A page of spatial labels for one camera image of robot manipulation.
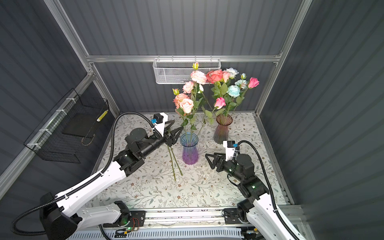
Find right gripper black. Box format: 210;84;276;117
206;151;244;183

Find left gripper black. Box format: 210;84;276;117
140;125;182;160

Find blue purple glass vase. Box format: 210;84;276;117
180;133;199;165

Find pink glass vase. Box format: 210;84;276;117
214;115;233;144

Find pale pink rose stem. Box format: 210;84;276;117
178;99;197;139

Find peach spray rose stem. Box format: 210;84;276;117
173;62;207;134

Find white cream rose stem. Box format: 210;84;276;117
199;84;215;112

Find red pink rose stem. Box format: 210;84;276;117
206;70;223;102

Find single dark pink bud stem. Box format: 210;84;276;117
227;77;261;119

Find light pink rose stem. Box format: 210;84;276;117
222;71;231;83

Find small magenta spray stem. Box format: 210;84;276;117
197;97;226;135

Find white spray rose stem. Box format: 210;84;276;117
224;73;248;117

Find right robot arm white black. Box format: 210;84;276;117
205;153;305;240

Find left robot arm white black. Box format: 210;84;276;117
40;121;183;240

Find small pink spray roses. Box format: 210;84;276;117
167;146;183;182

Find floral patterned table mat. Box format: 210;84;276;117
80;111;287;211

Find yellow tube in basket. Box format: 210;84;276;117
97;110;109;122

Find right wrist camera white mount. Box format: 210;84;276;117
223;141;239;162

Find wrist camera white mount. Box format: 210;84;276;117
223;141;239;162
151;113;168;138

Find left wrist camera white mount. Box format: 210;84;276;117
151;113;168;138

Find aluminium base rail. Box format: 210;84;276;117
55;205;301;240

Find white wire mesh basket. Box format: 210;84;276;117
153;59;222;85

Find black wire basket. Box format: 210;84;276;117
24;91;110;164

